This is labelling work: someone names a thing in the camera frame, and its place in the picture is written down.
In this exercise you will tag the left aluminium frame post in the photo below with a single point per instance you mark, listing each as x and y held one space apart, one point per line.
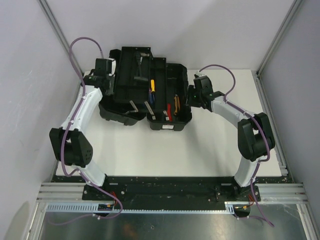
57 30

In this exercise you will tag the red handled pliers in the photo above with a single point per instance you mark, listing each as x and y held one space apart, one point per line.
169 112

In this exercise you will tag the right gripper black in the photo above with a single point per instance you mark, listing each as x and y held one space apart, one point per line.
191 89

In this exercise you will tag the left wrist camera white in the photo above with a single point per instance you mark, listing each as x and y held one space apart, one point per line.
113 66

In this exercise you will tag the right aluminium frame post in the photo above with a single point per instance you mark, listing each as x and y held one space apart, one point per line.
284 27

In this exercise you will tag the aluminium frame post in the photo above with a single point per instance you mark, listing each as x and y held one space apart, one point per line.
57 30
284 27

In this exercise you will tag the yellow handled screwdriver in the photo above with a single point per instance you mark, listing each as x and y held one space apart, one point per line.
152 86

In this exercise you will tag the grey slotted cable duct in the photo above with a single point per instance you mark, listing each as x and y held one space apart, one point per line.
101 208

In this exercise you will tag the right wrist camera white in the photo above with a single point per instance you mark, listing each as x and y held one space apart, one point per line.
198 74

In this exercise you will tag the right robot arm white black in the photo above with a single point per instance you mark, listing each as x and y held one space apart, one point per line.
255 138

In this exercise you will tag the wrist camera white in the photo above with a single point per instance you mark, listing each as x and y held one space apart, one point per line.
113 66
198 74

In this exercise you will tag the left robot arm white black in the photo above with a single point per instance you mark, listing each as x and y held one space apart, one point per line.
69 142

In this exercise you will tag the black plastic toolbox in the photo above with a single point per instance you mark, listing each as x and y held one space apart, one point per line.
130 102

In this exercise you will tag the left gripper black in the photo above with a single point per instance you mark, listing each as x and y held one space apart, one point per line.
110 91

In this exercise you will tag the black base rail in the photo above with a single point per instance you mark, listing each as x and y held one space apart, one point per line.
176 193

